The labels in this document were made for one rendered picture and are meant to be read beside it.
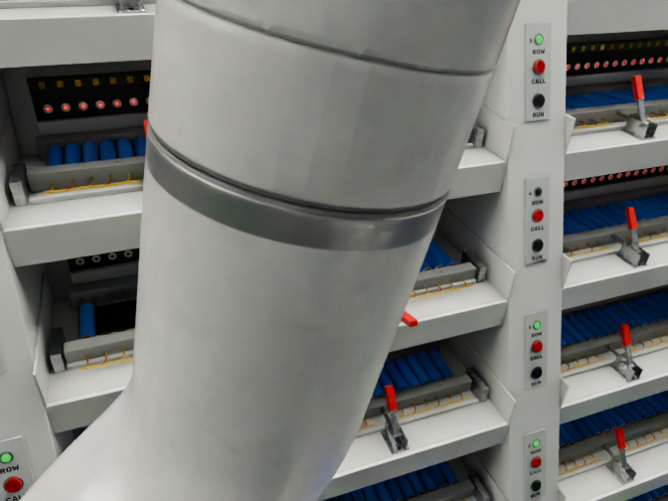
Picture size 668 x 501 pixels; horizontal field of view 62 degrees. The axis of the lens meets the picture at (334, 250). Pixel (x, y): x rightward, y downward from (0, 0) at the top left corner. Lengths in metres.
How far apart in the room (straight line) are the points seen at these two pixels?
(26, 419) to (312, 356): 0.59
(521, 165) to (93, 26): 0.54
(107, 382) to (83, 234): 0.18
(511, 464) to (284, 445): 0.81
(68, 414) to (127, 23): 0.43
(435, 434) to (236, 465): 0.71
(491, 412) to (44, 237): 0.67
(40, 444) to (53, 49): 0.42
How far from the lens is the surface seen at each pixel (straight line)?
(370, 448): 0.86
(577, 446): 1.16
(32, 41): 0.65
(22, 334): 0.68
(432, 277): 0.82
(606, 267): 0.98
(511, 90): 0.79
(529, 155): 0.81
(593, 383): 1.05
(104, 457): 0.22
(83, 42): 0.65
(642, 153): 0.96
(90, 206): 0.67
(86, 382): 0.72
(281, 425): 0.17
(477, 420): 0.92
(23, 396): 0.71
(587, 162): 0.89
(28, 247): 0.66
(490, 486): 1.04
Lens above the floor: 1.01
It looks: 15 degrees down
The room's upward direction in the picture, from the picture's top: 5 degrees counter-clockwise
